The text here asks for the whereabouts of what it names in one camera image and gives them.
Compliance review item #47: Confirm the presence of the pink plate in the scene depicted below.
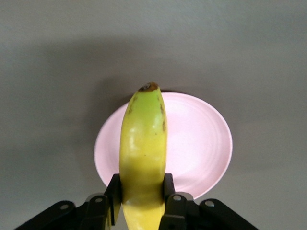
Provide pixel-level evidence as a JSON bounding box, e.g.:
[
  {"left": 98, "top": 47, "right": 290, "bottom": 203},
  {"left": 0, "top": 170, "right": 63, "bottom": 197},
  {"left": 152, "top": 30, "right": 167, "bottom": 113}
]
[{"left": 94, "top": 92, "right": 233, "bottom": 201}]

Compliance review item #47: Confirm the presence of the yellow banana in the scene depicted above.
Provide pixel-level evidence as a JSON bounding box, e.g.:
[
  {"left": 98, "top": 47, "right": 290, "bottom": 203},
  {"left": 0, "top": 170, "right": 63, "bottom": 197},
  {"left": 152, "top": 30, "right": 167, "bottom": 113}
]
[{"left": 119, "top": 81, "right": 168, "bottom": 230}]

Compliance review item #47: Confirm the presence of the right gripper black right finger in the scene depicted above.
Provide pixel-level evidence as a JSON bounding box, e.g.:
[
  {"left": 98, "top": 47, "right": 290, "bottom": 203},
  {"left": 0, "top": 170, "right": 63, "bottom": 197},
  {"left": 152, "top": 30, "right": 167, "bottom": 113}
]
[{"left": 159, "top": 172, "right": 260, "bottom": 230}]

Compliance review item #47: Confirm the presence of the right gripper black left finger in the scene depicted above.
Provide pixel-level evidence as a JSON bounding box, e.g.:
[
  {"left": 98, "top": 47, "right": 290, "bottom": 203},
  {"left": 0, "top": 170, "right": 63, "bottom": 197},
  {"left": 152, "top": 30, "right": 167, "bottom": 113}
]
[{"left": 14, "top": 173, "right": 123, "bottom": 230}]

